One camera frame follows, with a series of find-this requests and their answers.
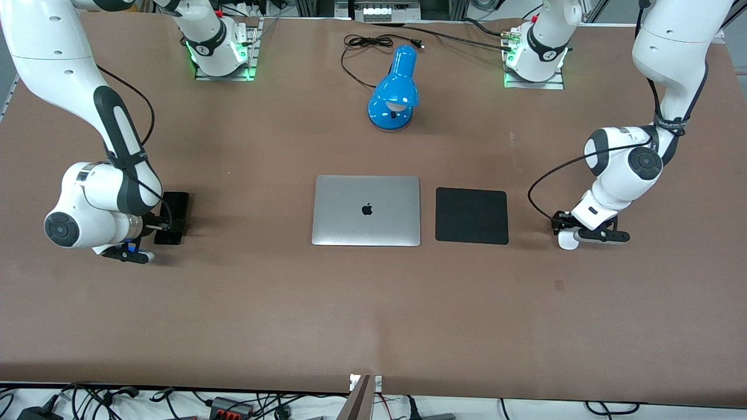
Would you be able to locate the black smartphone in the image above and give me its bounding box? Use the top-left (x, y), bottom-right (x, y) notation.
top-left (153, 191), bottom-right (190, 246)

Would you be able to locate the black mouse pad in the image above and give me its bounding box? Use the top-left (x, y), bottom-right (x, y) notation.
top-left (435, 187), bottom-right (510, 246)

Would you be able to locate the silver closed laptop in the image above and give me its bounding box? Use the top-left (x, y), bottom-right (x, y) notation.
top-left (311, 175), bottom-right (422, 247)

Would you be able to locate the orange black connector block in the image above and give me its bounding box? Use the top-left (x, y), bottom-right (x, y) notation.
top-left (209, 396), bottom-right (256, 420)

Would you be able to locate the blue desk lamp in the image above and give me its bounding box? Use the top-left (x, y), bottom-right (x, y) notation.
top-left (367, 45), bottom-right (420, 131)

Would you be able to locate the black power adapter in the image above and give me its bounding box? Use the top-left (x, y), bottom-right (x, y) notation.
top-left (16, 402), bottom-right (60, 420)

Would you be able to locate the white power strip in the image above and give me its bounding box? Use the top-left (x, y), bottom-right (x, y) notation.
top-left (362, 0), bottom-right (422, 23)

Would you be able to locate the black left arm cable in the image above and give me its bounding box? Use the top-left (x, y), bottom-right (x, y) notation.
top-left (527, 58), bottom-right (710, 223)

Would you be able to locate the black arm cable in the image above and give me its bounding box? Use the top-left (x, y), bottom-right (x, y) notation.
top-left (527, 58), bottom-right (710, 223)
top-left (95, 63), bottom-right (174, 229)

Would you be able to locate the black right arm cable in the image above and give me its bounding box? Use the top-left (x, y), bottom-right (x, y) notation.
top-left (95, 63), bottom-right (174, 229)

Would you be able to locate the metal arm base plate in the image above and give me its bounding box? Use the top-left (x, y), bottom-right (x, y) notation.
top-left (194, 16), bottom-right (264, 82)
top-left (503, 28), bottom-right (566, 90)

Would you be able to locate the black tangled floor cable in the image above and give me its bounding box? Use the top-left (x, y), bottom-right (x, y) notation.
top-left (57, 382), bottom-right (142, 420)

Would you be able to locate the black looped floor cable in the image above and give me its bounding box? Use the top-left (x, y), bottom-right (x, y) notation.
top-left (584, 401), bottom-right (641, 417)

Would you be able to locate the thick black table cable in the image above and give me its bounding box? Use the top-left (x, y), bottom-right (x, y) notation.
top-left (371, 19), bottom-right (515, 52)

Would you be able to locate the black lamp power cord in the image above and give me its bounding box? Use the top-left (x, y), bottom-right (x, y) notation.
top-left (341, 34), bottom-right (425, 90)

